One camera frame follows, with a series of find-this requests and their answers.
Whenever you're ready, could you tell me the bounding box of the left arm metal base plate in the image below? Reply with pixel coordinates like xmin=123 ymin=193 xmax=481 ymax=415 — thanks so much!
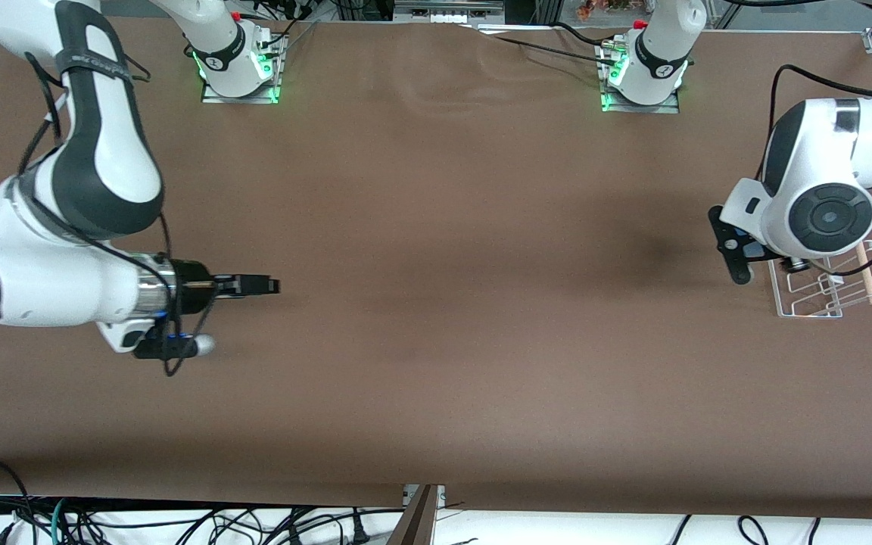
xmin=599 ymin=38 xmax=681 ymax=114

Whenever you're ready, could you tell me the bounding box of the orange colourful object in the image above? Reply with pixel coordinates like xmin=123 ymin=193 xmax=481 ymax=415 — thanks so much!
xmin=576 ymin=0 xmax=652 ymax=20

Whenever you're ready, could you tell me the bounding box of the short black cable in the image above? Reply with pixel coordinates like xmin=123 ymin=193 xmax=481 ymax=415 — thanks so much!
xmin=552 ymin=21 xmax=618 ymax=48

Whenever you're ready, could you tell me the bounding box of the white wire dish rack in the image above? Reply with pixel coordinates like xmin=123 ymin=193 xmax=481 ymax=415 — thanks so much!
xmin=769 ymin=241 xmax=872 ymax=319

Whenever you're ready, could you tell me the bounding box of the long black cable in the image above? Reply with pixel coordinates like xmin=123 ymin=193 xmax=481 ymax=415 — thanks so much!
xmin=472 ymin=29 xmax=622 ymax=65

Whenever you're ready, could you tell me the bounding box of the grey device box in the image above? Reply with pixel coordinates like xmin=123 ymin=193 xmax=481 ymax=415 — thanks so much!
xmin=394 ymin=0 xmax=505 ymax=23

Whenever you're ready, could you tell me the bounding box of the brown table support beam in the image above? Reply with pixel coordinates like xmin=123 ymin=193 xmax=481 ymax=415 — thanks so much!
xmin=387 ymin=484 xmax=441 ymax=545

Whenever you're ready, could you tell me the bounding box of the left arm black wrist cable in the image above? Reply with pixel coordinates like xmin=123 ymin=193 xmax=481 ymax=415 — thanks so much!
xmin=758 ymin=64 xmax=872 ymax=277

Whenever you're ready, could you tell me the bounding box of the brown table cover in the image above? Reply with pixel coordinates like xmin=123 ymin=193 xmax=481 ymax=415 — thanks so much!
xmin=0 ymin=14 xmax=872 ymax=523

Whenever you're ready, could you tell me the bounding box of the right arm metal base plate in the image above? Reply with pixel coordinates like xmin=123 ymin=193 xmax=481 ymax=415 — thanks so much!
xmin=201 ymin=30 xmax=283 ymax=105

